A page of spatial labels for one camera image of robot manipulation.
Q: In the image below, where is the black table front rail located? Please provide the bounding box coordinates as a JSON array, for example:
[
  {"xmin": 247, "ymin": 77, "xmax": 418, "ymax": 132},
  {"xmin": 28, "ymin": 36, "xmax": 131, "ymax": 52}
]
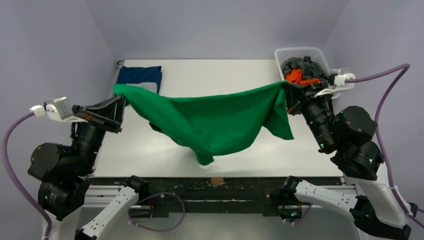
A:
[{"xmin": 86, "ymin": 176, "xmax": 343, "ymax": 219}]

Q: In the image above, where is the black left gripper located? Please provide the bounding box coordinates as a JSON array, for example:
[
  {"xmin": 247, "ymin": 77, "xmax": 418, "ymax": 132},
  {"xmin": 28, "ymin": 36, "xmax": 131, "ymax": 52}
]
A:
[{"xmin": 70, "ymin": 92, "xmax": 127, "ymax": 172}]

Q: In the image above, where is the grey t-shirt in basket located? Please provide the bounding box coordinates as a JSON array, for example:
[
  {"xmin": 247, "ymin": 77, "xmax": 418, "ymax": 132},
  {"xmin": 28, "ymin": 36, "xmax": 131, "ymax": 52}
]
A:
[{"xmin": 280, "ymin": 56, "xmax": 329, "ymax": 82}]

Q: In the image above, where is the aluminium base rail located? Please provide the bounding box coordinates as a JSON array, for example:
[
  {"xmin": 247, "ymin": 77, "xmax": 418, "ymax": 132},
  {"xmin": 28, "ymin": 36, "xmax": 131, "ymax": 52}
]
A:
[{"xmin": 82, "ymin": 184, "xmax": 360, "ymax": 210}]

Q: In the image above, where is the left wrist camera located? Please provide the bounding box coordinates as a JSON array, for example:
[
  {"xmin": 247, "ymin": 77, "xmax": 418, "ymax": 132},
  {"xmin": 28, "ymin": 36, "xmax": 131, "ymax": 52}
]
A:
[{"xmin": 29, "ymin": 96, "xmax": 87, "ymax": 123}]

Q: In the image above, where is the green t-shirt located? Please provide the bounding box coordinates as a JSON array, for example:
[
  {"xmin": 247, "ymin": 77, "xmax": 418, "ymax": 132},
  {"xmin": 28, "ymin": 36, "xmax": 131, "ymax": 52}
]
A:
[{"xmin": 113, "ymin": 81, "xmax": 294, "ymax": 166}]

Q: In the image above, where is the orange t-shirt in basket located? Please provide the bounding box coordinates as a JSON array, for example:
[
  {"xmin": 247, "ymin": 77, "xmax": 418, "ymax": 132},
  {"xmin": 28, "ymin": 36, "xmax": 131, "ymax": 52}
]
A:
[{"xmin": 285, "ymin": 68, "xmax": 321, "ymax": 86}]

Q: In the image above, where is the folded navy printed t-shirt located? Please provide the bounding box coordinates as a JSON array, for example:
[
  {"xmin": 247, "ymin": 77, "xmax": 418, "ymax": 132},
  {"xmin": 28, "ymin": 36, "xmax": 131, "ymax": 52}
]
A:
[{"xmin": 116, "ymin": 66, "xmax": 163, "ymax": 94}]

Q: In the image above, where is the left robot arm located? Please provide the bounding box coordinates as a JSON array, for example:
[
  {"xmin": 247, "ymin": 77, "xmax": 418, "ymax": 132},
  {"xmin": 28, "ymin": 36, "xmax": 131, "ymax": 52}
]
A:
[{"xmin": 28, "ymin": 95, "xmax": 150, "ymax": 240}]

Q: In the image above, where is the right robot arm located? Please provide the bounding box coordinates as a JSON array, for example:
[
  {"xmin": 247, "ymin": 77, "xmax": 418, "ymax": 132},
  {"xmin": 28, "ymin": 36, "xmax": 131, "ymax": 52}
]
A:
[{"xmin": 280, "ymin": 83, "xmax": 418, "ymax": 240}]

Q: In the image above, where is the white plastic laundry basket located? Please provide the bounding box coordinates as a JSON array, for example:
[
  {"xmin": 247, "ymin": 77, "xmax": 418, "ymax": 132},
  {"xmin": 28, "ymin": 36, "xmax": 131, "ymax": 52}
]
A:
[{"xmin": 274, "ymin": 46, "xmax": 334, "ymax": 86}]

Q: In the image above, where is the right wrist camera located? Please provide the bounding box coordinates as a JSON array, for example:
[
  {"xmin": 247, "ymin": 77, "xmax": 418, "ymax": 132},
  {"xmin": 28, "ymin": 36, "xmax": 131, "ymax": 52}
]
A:
[{"xmin": 314, "ymin": 68, "xmax": 356, "ymax": 100}]

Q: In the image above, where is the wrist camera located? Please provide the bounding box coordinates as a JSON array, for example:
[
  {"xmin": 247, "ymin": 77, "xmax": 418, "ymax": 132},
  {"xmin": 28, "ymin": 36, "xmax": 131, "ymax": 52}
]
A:
[
  {"xmin": 314, "ymin": 68, "xmax": 356, "ymax": 100},
  {"xmin": 29, "ymin": 96, "xmax": 87, "ymax": 123}
]

